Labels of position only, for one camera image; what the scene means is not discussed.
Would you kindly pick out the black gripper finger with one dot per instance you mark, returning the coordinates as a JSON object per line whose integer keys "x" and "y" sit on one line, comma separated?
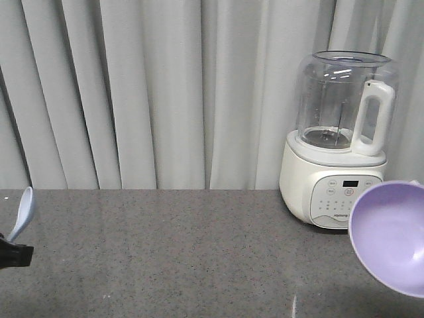
{"x": 15, "y": 255}

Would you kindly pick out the light blue plastic spoon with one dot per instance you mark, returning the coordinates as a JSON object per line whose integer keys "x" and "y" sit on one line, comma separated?
{"x": 25, "y": 214}

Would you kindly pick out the purple plastic bowl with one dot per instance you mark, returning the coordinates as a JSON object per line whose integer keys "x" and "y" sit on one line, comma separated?
{"x": 386, "y": 232}

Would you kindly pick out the grey pleated curtain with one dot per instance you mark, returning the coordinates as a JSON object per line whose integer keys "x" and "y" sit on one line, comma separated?
{"x": 183, "y": 94}

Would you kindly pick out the white blender with clear jar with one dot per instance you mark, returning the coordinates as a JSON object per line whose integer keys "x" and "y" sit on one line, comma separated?
{"x": 345, "y": 102}

